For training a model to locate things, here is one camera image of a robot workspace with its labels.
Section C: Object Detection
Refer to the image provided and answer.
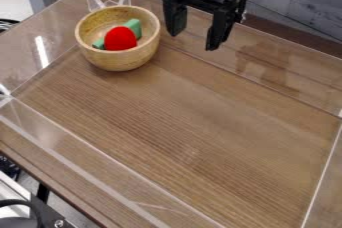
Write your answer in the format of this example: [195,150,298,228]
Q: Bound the black metal table leg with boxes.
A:
[36,184,50,203]

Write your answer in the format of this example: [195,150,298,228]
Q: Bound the black cable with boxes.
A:
[0,199,46,228]

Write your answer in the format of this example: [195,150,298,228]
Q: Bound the clear acrylic tray walls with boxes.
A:
[0,0,342,228]

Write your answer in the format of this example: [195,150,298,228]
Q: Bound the red plush fruit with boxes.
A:
[105,26,138,51]

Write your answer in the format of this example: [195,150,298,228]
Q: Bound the wooden bowl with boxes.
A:
[75,5,162,71]

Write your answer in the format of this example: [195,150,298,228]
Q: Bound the green rectangular block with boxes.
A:
[93,19,142,50]

